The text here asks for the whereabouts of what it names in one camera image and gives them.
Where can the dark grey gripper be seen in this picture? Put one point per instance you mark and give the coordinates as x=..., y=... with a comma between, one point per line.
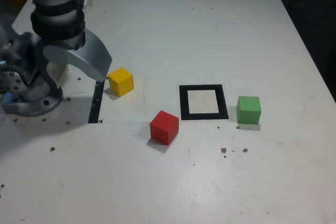
x=74, y=42

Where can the yellow cube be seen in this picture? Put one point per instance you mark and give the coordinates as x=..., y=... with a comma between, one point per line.
x=120, y=82

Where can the red cube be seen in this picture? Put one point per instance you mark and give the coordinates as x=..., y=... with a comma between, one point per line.
x=164, y=127

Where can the green cube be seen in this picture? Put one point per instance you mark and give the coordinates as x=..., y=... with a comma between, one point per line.
x=248, y=110

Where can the black tape square outline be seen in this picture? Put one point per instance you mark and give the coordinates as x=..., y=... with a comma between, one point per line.
x=183, y=103

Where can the black tape strip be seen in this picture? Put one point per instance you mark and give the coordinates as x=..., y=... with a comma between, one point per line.
x=95, y=103

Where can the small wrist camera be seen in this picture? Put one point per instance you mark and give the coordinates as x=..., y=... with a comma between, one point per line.
x=85, y=1

